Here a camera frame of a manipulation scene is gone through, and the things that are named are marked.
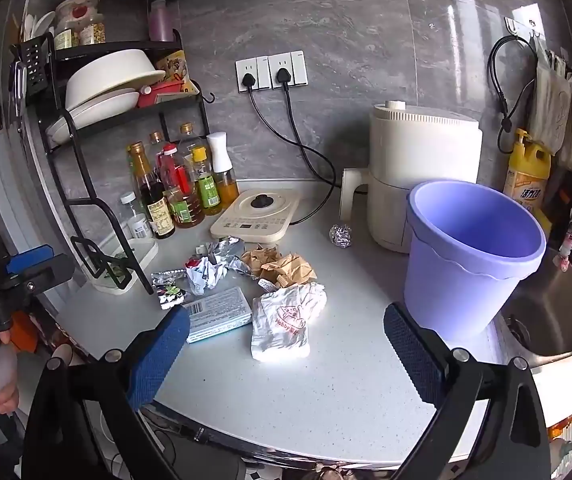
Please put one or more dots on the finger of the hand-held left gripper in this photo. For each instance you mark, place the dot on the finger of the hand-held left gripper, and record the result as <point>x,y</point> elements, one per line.
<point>50,271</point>
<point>30,256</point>

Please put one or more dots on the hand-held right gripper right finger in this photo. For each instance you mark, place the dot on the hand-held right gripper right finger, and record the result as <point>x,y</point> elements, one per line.
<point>411,355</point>

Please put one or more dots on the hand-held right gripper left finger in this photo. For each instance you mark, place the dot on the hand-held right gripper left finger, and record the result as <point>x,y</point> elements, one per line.
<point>158,355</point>

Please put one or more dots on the purple plastic bin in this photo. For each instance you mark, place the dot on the purple plastic bin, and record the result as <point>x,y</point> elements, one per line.
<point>441,285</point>

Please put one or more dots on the teal cardboard box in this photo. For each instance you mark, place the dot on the teal cardboard box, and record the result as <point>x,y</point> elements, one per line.
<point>220,310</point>

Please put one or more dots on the white and red paper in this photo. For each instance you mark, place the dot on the white and red paper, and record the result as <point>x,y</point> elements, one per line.
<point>205,275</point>

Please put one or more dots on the silver foil wrapper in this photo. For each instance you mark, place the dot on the silver foil wrapper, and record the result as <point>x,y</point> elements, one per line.
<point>228,252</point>

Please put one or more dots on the white paper bag pink print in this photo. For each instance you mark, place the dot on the white paper bag pink print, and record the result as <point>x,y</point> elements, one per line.
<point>286,325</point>

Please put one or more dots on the brown paper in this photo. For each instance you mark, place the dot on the brown paper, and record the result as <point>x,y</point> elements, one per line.
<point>258,259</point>
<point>293,270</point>

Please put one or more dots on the white appliance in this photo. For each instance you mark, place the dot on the white appliance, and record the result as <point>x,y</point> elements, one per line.
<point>10,195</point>

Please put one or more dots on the green seasoning packet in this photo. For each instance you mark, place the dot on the green seasoning packet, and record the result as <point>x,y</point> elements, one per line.
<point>118,266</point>

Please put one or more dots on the white plastic tray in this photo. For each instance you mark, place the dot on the white plastic tray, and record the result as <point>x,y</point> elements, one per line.
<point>140,255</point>

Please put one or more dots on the small clear bottle white cap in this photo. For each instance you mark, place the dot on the small clear bottle white cap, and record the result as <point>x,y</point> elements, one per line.
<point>138,222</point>

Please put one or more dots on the black metal kitchen rack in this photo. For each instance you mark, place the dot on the black metal kitchen rack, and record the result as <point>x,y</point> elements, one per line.
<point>60,160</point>

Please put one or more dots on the dark sauce bottle yellow cap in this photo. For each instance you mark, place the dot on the dark sauce bottle yellow cap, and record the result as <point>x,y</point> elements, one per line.
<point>158,205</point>

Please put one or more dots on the white plate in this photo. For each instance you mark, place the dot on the white plate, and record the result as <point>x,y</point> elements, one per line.
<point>65,127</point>
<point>100,105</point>

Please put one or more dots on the crumpled foil ball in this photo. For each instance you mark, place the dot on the crumpled foil ball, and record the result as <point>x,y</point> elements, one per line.
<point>342,236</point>

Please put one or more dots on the steel sink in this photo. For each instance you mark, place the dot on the steel sink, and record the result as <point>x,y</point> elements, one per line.
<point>556,310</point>

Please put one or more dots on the beige kettle base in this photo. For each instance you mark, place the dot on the beige kettle base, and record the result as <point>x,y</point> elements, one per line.
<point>246,225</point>

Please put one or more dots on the gold cap dark bottle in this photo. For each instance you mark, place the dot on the gold cap dark bottle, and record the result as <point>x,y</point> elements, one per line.
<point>155,142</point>

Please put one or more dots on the yellow cap green label bottle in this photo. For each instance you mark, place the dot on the yellow cap green label bottle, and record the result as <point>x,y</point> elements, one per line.
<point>206,187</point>

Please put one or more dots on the pink hanging charm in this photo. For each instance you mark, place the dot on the pink hanging charm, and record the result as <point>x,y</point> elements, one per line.
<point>566,247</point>

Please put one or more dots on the gold cap clear bottle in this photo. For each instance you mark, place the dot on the gold cap clear bottle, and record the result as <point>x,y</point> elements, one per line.
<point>188,135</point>

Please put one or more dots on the black utensil holder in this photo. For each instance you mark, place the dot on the black utensil holder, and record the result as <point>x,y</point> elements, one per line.
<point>33,62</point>

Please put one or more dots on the large white bowl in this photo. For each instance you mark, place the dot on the large white bowl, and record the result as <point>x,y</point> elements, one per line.
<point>110,77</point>

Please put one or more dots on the white top oil sprayer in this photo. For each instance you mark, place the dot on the white top oil sprayer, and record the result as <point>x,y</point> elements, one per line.
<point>220,157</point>

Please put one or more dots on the white air fryer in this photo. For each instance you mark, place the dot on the white air fryer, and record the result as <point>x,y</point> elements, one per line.
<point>416,150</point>

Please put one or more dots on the yellow detergent bottle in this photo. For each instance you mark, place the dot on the yellow detergent bottle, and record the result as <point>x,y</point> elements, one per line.
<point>526,180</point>

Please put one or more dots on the red box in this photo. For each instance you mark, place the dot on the red box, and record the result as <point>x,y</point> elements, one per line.
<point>165,94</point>

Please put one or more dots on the glass spice jar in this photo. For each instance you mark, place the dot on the glass spice jar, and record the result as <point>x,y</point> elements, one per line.
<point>64,37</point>
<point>91,32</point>

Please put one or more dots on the yellow snack packet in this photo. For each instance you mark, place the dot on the yellow snack packet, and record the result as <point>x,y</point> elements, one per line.
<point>173,66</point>

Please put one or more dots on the ceramic bowl red print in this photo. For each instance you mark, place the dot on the ceramic bowl red print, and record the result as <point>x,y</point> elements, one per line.
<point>78,7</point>

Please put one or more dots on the pink bottle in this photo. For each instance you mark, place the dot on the pink bottle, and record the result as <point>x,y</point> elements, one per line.
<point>161,20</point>

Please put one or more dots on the black plug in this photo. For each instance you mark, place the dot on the black plug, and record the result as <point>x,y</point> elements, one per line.
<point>284,76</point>
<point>249,81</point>

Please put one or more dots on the hanging cloth bags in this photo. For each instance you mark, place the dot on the hanging cloth bags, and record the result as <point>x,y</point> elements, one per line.
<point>553,105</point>

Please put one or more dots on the white wall socket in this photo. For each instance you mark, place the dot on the white wall socket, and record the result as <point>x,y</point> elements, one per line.
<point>300,67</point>
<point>263,72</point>

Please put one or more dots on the white wall hook strip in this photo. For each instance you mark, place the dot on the white wall hook strip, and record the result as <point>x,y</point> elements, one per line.
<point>521,22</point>

